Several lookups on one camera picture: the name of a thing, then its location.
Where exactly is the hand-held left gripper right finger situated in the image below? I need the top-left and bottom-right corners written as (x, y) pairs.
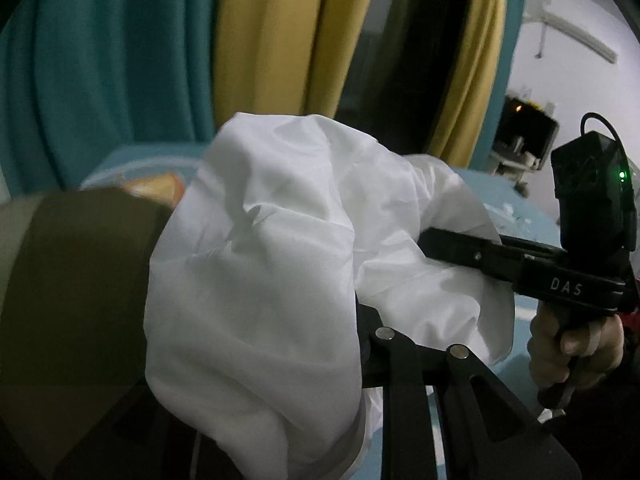
top-left (356, 304), bottom-right (583, 480)

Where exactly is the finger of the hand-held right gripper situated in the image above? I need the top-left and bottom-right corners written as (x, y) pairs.
top-left (419, 226), bottom-right (525, 283)
top-left (495, 233), bottom-right (566, 257)

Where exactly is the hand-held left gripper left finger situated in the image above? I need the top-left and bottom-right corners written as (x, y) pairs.
top-left (50, 380), bottom-right (201, 480)

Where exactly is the large white garment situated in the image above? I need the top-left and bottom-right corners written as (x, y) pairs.
top-left (144, 111), bottom-right (516, 480)

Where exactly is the person's right hand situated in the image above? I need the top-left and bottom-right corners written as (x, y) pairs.
top-left (528, 309), bottom-right (627, 390)

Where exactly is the cluttered shelf rack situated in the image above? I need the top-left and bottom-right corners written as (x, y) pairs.
top-left (489, 87), bottom-right (562, 188)

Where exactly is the teal curtain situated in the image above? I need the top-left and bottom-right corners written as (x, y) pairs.
top-left (472, 50), bottom-right (521, 173)
top-left (0, 0), bottom-right (231, 206)

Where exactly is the yellow curtain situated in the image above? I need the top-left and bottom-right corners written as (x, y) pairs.
top-left (212, 0), bottom-right (406, 118)
top-left (427, 0), bottom-right (510, 168)

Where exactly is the dark glass window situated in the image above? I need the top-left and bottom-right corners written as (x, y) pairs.
top-left (337, 0), bottom-right (478, 156)

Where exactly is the white wall pipe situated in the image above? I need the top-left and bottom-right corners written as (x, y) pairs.
top-left (520, 0), bottom-right (618, 64)

